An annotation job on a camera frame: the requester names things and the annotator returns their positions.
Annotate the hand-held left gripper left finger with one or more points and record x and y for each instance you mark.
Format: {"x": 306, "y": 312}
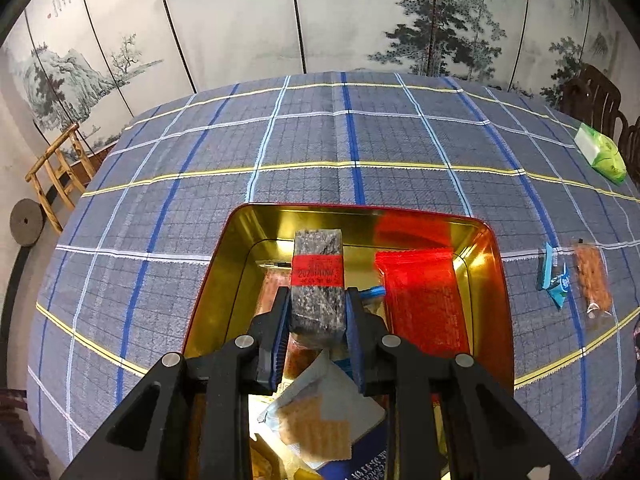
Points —
{"x": 280, "y": 330}

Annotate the gold metal tin tray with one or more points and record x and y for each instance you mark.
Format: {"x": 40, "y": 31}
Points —
{"x": 320, "y": 221}

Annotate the painted folding screen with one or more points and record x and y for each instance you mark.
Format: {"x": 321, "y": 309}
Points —
{"x": 225, "y": 20}

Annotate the blue white cracker packet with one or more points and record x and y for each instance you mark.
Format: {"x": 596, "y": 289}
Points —
{"x": 320, "y": 410}

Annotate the green tissue pack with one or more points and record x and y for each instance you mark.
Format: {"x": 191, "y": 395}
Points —
{"x": 600, "y": 155}

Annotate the large red snack packet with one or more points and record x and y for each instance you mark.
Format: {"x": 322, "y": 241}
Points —
{"x": 420, "y": 300}

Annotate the dark snack bar red label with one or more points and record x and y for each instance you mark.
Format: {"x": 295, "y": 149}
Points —
{"x": 317, "y": 280}

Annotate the light wooden rack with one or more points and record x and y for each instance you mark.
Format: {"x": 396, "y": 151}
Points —
{"x": 55, "y": 175}

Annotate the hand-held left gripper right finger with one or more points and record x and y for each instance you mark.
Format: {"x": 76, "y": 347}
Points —
{"x": 354, "y": 330}

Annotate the clear packet of brown snacks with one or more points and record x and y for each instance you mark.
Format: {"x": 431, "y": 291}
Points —
{"x": 592, "y": 280}
{"x": 272, "y": 290}

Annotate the round stone disc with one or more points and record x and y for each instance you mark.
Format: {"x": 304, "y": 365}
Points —
{"x": 25, "y": 222}

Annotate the dark wooden chair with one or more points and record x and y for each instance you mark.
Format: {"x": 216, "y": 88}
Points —
{"x": 632, "y": 147}
{"x": 592, "y": 97}

